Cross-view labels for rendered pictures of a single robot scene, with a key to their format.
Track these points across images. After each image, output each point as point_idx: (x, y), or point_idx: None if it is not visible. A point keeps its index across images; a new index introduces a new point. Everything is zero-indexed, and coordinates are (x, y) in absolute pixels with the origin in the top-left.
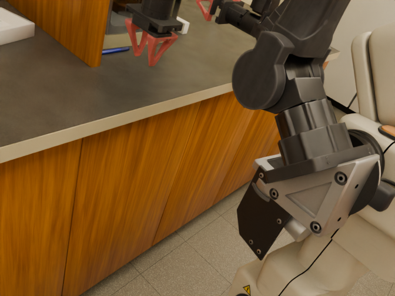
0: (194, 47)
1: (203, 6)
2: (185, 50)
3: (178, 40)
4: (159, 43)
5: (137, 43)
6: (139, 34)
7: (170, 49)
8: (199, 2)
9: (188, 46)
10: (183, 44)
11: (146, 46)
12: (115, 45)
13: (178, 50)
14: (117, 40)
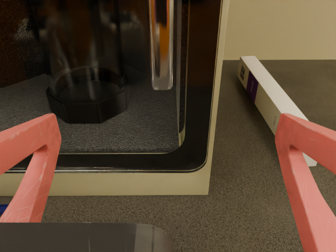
0: (289, 238)
1: (35, 189)
2: (226, 251)
3: (251, 194)
4: (166, 196)
5: (80, 192)
6: (75, 174)
7: (174, 230)
8: (34, 155)
9: (265, 226)
10: (248, 217)
11: (106, 203)
12: (1, 192)
13: (195, 245)
14: (0, 183)
